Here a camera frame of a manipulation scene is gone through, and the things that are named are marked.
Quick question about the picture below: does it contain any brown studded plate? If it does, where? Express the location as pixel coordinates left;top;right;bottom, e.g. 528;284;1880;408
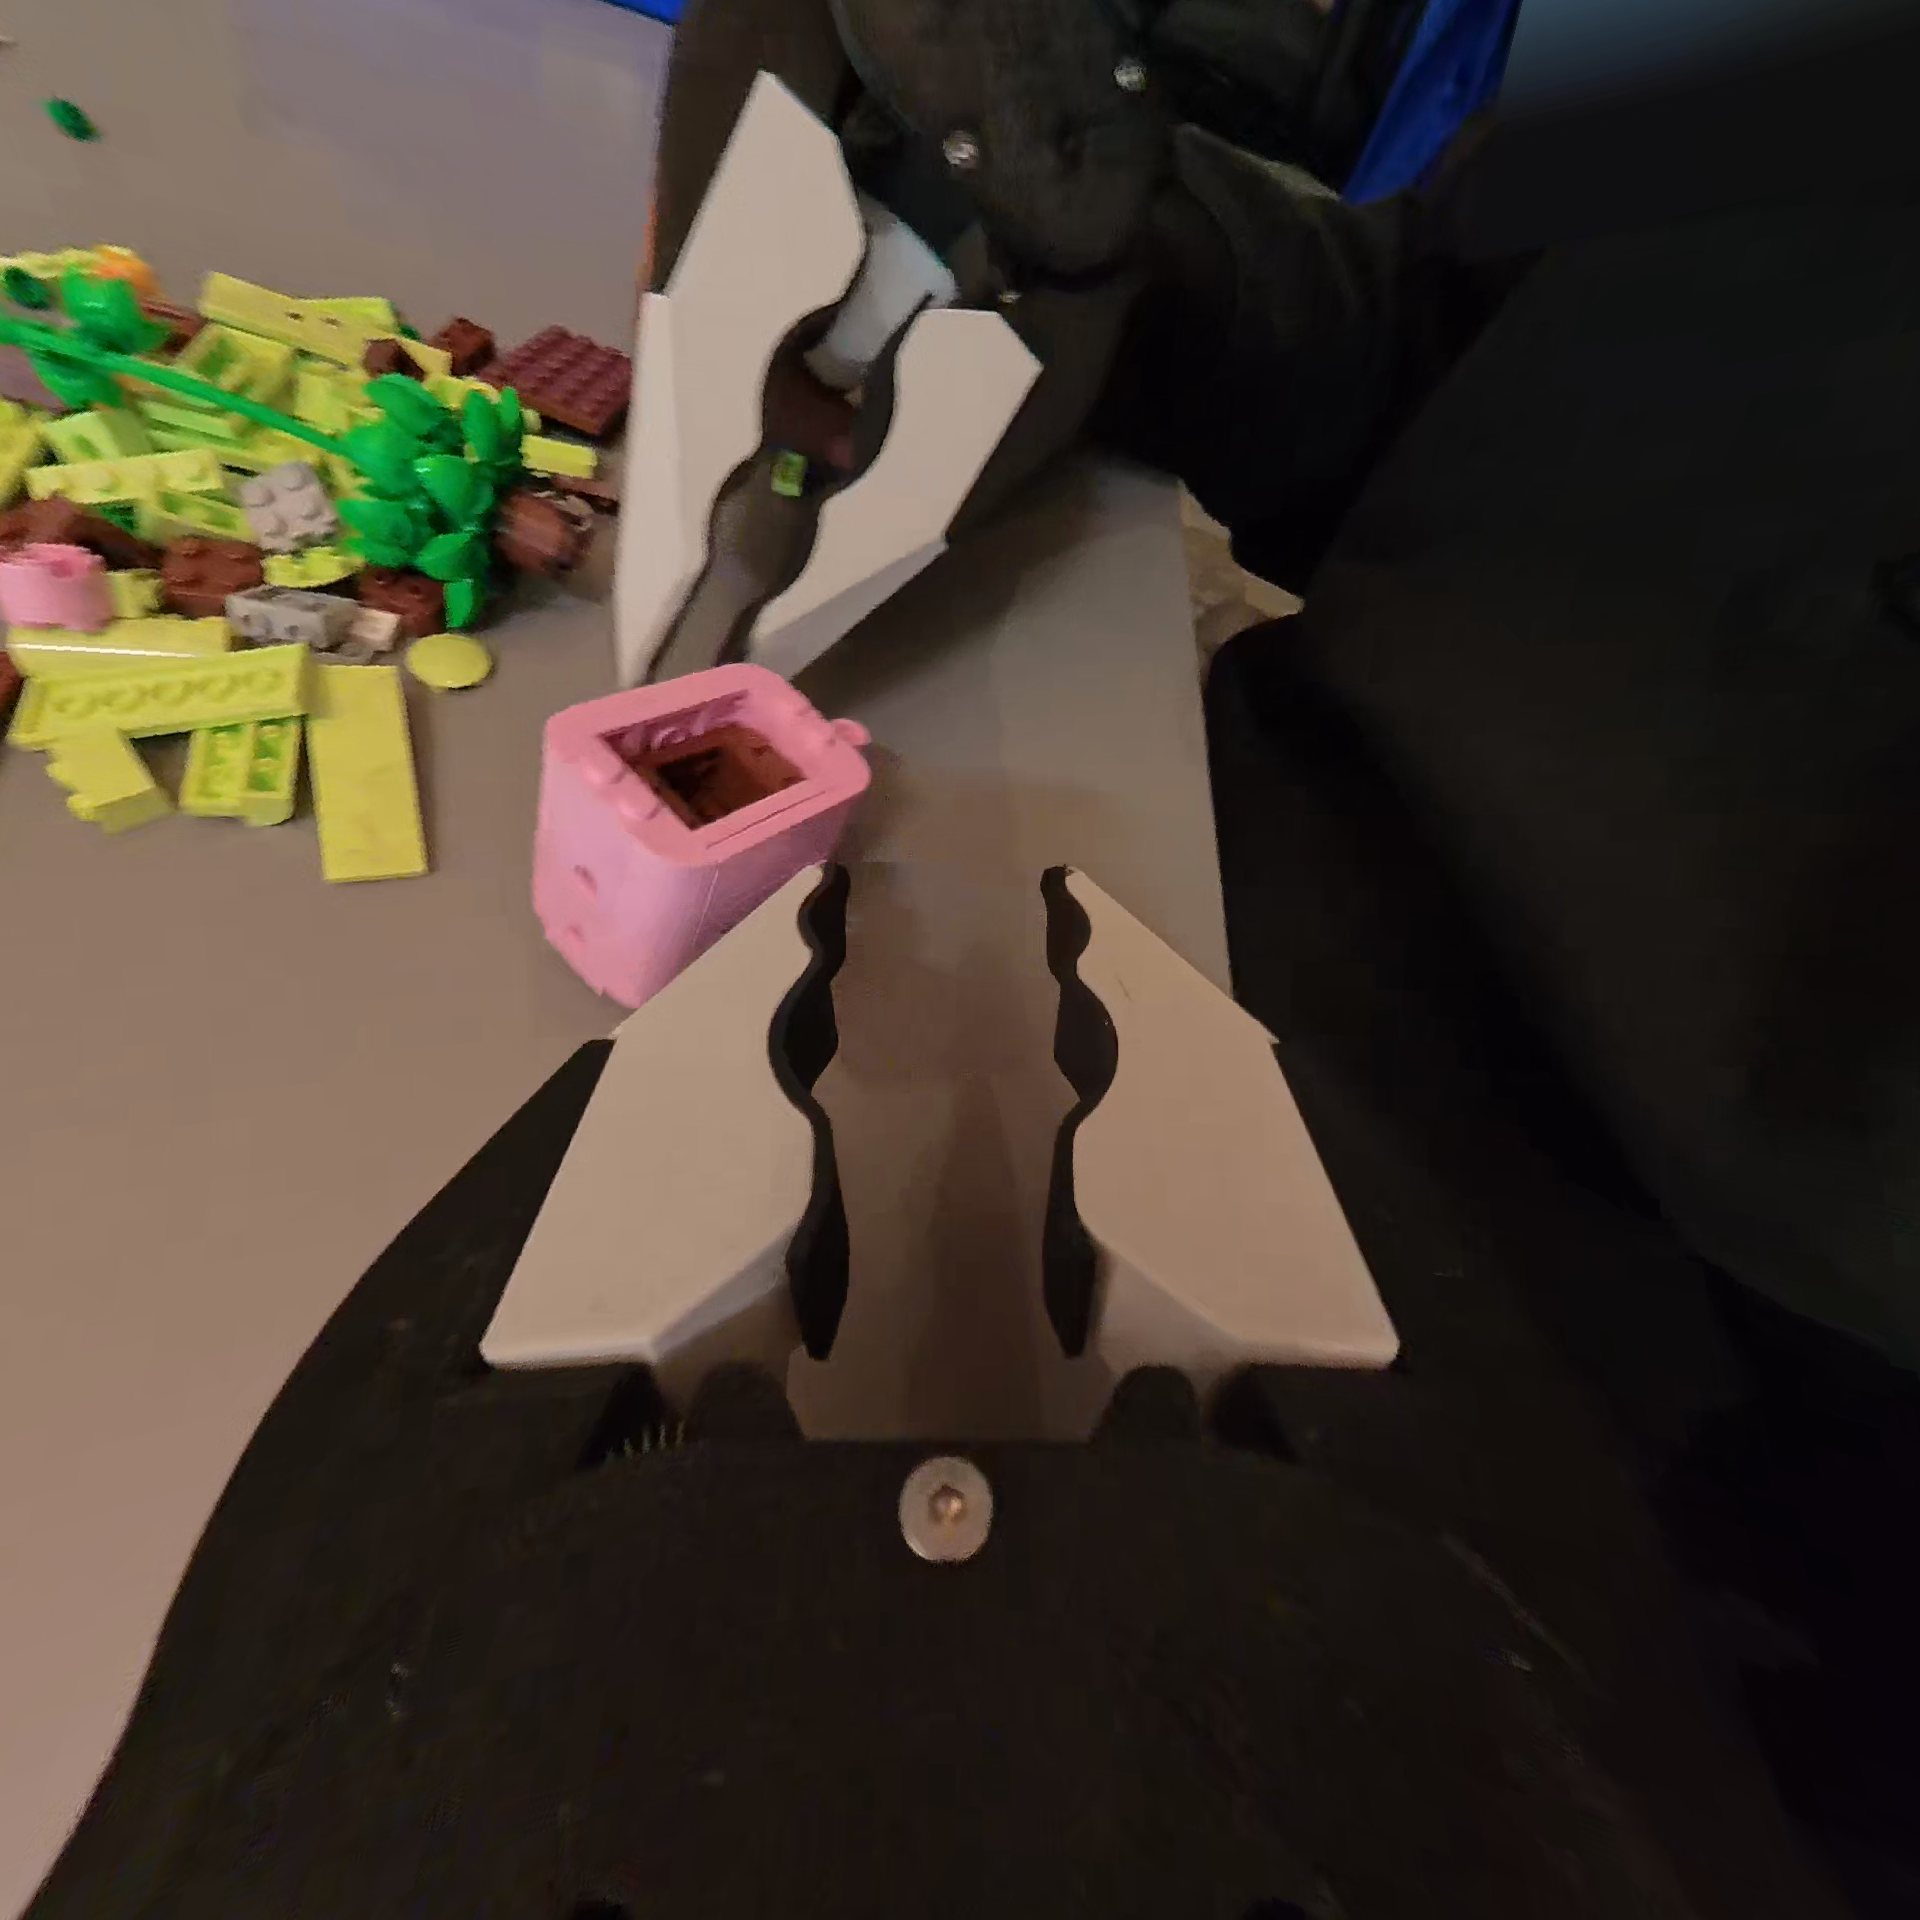
478;324;636;440

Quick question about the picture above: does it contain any person's black clothing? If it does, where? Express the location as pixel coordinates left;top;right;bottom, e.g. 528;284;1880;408
1206;193;1920;1920

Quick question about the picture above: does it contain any green toy plant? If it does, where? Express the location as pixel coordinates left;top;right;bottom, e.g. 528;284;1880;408
0;270;531;633

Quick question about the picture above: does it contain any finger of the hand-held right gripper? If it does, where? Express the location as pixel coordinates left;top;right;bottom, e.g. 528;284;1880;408
613;65;876;687
747;303;1046;682

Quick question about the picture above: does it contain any pink brick block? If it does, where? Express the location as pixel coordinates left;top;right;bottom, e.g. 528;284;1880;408
532;663;876;1009

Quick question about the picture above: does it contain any person's right forearm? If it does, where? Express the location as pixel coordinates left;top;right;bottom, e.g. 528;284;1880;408
1035;128;1518;558

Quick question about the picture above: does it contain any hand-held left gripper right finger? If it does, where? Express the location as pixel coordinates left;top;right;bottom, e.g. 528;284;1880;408
1039;864;1404;1373

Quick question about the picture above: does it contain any pile of toy bricks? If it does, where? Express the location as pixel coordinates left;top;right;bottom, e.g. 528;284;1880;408
0;247;636;886

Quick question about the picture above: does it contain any blue storage bin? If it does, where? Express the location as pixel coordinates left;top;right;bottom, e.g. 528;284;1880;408
1342;0;1525;204

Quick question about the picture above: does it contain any pink round brick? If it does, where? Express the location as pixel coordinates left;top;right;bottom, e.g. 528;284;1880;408
0;544;114;633

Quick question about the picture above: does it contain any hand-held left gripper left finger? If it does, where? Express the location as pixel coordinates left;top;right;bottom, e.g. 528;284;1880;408
480;862;854;1368

